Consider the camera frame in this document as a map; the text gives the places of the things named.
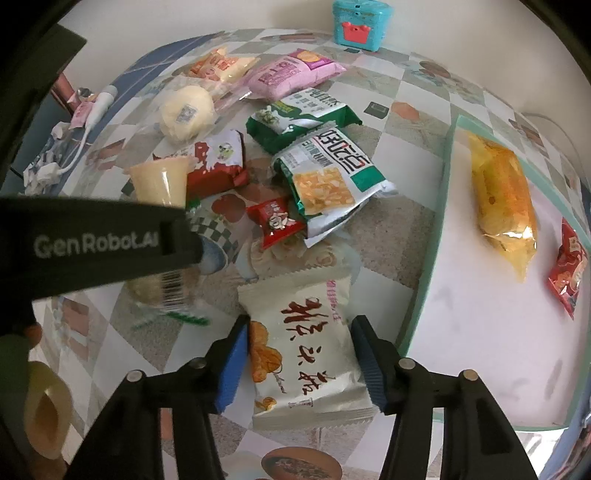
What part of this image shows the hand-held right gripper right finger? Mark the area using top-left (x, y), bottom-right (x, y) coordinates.
top-left (349, 315), bottom-right (541, 480)

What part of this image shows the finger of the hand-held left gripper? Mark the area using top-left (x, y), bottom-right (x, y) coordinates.
top-left (161, 208), bottom-right (205, 272)

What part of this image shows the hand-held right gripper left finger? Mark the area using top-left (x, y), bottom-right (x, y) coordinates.
top-left (62, 314), bottom-right (252, 480)

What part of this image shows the clear pastry packet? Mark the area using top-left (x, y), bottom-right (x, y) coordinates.
top-left (124, 265), bottom-right (218, 326)

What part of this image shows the pale yellow jelly cup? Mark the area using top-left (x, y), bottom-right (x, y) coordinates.
top-left (124, 154), bottom-right (197, 208)

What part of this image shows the cream snack packet red lettering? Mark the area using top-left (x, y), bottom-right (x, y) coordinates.
top-left (237, 272), bottom-right (375, 432)

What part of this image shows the red white snack packet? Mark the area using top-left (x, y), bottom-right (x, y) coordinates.
top-left (178, 129), bottom-right (250, 199)

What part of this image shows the small red snack packet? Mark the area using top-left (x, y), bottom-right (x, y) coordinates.
top-left (246, 198), bottom-right (308, 251)

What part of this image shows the white tray teal rim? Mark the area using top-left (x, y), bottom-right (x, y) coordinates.
top-left (397, 114), bottom-right (591, 432)

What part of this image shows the green white cracker packet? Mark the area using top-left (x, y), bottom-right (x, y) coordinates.
top-left (272, 121), bottom-right (398, 250)

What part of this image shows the round bun in clear wrapper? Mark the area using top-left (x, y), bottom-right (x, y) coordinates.
top-left (154, 83), bottom-right (254, 146)

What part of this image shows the small pink packet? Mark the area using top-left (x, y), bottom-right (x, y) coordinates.
top-left (69, 99), bottom-right (95, 127)

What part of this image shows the reddish brown board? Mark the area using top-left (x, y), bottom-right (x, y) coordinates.
top-left (48, 74), bottom-right (77, 112)

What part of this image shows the orange cream snack packet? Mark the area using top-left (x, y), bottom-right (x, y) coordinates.
top-left (187, 46), bottom-right (262, 86)

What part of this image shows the green white snack packet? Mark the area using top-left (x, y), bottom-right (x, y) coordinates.
top-left (246, 88), bottom-right (363, 153)

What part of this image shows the dark cabinet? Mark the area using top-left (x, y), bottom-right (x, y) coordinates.
top-left (9, 23), bottom-right (88, 153)

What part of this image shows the pink snack packet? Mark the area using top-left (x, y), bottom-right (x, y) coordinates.
top-left (247, 51), bottom-right (347, 102)

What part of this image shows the yellow orange snack packet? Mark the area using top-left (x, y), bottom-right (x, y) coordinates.
top-left (466, 130), bottom-right (539, 283)

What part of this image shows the red printed snack packet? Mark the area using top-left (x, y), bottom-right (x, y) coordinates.
top-left (548, 217), bottom-right (589, 320)

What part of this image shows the teal toy box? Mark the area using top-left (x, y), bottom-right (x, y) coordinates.
top-left (332, 0), bottom-right (393, 51)

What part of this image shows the white charger cable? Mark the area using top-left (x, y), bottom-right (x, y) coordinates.
top-left (23, 84), bottom-right (118, 190)

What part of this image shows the pale yellow ring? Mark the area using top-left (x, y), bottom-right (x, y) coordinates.
top-left (23, 361), bottom-right (74, 460)

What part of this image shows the thin white cable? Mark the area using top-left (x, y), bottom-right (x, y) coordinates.
top-left (517, 111), bottom-right (578, 153)

